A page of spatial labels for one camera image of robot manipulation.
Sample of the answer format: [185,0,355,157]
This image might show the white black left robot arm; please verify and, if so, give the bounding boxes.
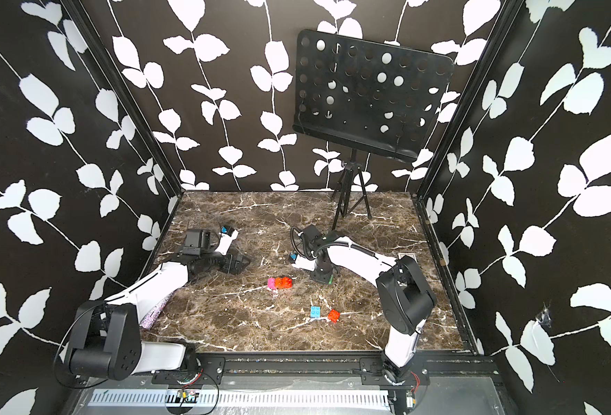
[53,226,251,385]

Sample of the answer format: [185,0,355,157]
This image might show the red lego brick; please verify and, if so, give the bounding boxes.
[327,310,341,323]

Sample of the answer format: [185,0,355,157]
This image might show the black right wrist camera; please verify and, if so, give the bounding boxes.
[300,225,335,260]

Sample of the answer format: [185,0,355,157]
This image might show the blue lego brick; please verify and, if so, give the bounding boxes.
[310,306,321,319]

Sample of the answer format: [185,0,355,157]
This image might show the black music stand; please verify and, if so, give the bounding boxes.
[293,29,455,220]

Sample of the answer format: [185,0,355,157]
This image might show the orange lego brick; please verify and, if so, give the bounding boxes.
[274,277,293,290]

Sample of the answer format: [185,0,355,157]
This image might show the black mounting rail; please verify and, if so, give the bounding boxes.
[182,350,502,387]

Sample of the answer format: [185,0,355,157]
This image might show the white perforated cable duct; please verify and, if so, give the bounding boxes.
[88,389,390,410]

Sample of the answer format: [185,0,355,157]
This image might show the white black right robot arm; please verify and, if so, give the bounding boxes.
[291,228,437,384]

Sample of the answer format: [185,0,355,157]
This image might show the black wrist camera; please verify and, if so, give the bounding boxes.
[300,225,335,260]
[180,228,211,257]

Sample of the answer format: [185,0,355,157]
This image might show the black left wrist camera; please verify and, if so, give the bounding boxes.
[180,228,211,257]

